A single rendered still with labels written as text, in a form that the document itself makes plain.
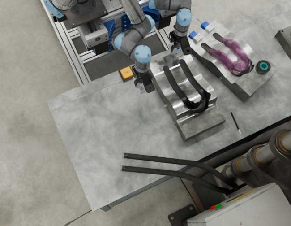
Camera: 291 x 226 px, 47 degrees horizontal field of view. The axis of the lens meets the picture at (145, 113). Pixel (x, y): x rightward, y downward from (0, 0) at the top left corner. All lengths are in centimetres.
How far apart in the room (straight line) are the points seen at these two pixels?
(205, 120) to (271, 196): 77
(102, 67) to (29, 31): 86
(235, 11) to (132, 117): 183
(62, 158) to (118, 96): 96
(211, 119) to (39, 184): 148
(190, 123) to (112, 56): 112
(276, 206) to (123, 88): 113
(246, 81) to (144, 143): 69
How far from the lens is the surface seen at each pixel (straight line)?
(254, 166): 147
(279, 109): 214
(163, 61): 202
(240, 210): 123
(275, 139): 124
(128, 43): 158
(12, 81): 307
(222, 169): 194
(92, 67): 274
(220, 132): 198
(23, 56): 315
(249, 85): 200
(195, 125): 189
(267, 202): 127
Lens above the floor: 264
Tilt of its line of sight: 71 degrees down
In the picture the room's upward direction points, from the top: 7 degrees clockwise
